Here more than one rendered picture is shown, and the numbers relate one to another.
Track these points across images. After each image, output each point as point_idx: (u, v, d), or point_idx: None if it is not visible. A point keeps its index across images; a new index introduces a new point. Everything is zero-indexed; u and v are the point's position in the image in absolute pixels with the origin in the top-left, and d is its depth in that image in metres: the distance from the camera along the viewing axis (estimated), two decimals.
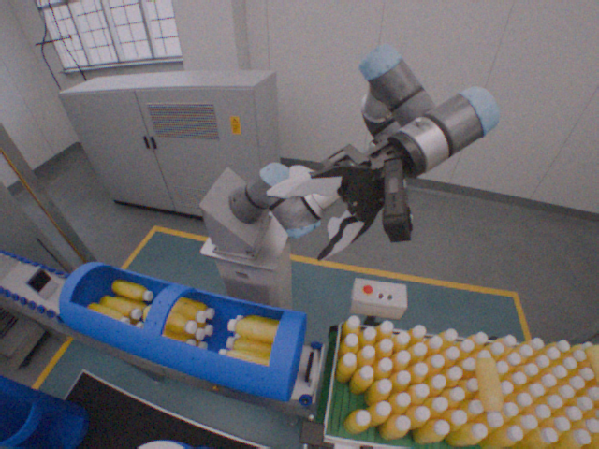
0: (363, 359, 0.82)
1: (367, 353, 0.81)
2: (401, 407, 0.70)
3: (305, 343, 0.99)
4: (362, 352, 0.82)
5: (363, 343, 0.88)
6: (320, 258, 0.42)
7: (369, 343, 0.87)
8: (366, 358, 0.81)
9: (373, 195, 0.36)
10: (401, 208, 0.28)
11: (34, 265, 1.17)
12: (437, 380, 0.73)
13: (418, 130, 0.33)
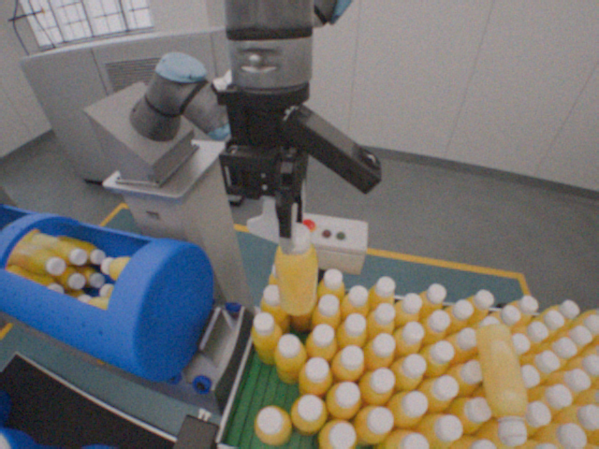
0: (284, 255, 0.37)
1: None
2: (344, 407, 0.41)
3: (223, 306, 0.70)
4: None
5: None
6: None
7: None
8: (290, 252, 0.37)
9: (303, 157, 0.29)
10: (368, 176, 0.26)
11: None
12: (410, 362, 0.44)
13: (272, 73, 0.20)
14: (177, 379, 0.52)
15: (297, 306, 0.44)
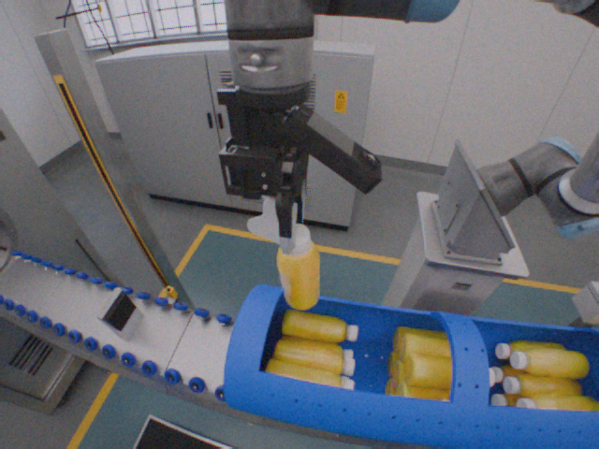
0: (285, 256, 0.38)
1: None
2: None
3: None
4: None
5: None
6: None
7: None
8: (290, 253, 0.37)
9: (304, 157, 0.29)
10: (368, 176, 0.26)
11: (95, 282, 0.82)
12: None
13: (273, 72, 0.20)
14: None
15: (301, 301, 0.45)
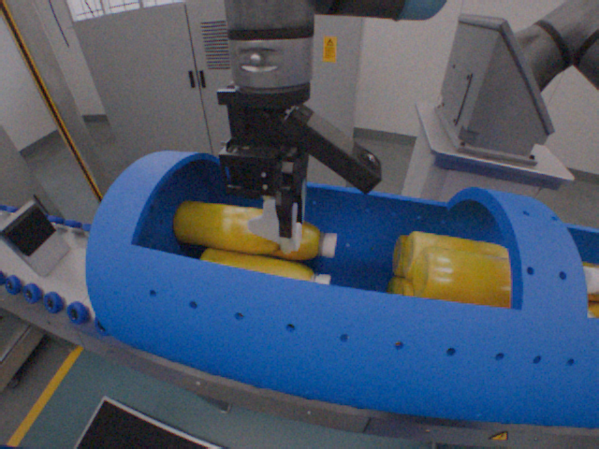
0: None
1: (298, 238, 0.36)
2: None
3: None
4: None
5: None
6: None
7: None
8: None
9: (304, 157, 0.29)
10: (369, 176, 0.26)
11: None
12: None
13: (273, 72, 0.20)
14: None
15: (197, 242, 0.38)
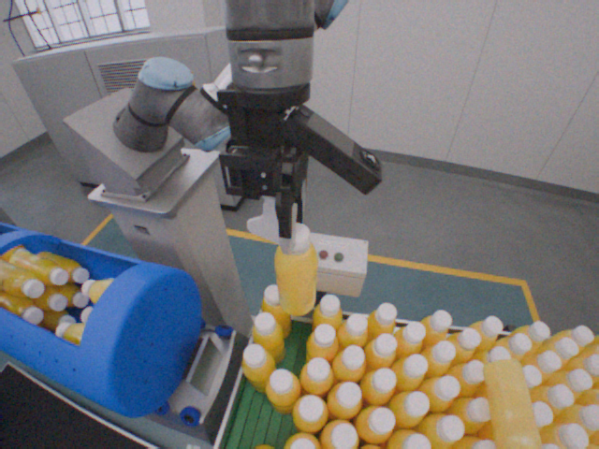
0: None
1: None
2: None
3: (213, 328, 0.65)
4: None
5: (282, 266, 0.38)
6: None
7: (295, 264, 0.37)
8: None
9: (304, 157, 0.29)
10: (368, 177, 0.26)
11: None
12: (412, 400, 0.39)
13: (272, 73, 0.20)
14: (164, 409, 0.47)
15: None
